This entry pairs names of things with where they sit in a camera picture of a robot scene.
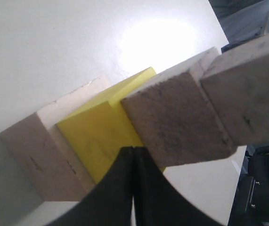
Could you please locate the large wooden base cube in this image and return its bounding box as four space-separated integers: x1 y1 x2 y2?
0 76 110 202

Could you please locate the dark equipment beside table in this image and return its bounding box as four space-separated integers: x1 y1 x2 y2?
228 143 269 226

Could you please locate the yellow cube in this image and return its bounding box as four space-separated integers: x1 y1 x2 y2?
57 67 156 184

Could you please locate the small wooden cube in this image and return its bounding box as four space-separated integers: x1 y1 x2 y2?
201 33 269 145

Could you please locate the medium wooden cube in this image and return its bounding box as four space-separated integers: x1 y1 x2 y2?
121 48 237 167

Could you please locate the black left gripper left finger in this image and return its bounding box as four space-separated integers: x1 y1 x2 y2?
48 147 134 226

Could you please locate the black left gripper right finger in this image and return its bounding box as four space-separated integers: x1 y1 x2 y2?
133 147 220 226

